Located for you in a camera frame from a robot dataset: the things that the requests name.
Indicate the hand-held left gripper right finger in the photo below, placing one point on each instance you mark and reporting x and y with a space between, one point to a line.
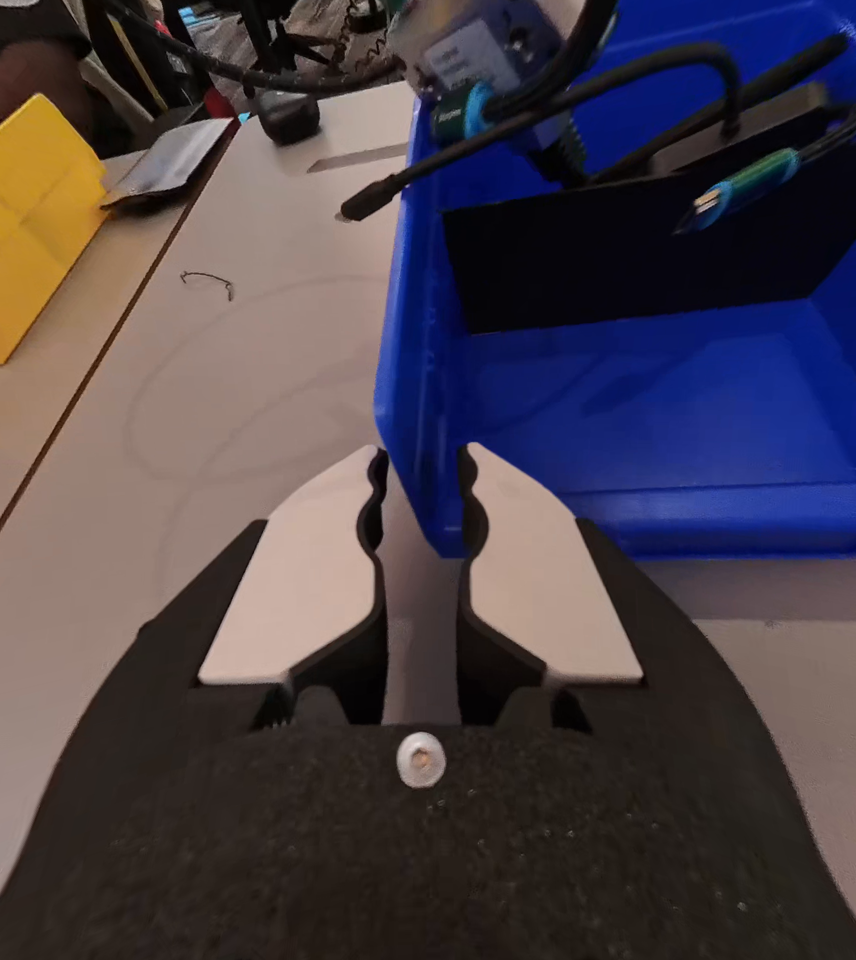
548 585

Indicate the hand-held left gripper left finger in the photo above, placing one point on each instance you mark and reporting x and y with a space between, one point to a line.
300 585

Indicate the blue plastic bin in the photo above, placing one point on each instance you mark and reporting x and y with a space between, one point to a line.
660 412

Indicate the yellow plastic bin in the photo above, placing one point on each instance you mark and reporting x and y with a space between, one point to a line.
22 247

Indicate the black bin divider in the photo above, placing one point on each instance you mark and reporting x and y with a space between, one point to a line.
623 255

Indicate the silver flat pouch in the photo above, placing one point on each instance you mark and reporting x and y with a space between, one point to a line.
165 165

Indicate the black computer mouse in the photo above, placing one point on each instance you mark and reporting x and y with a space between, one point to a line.
289 118

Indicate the black office chair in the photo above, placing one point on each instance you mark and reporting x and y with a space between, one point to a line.
285 37

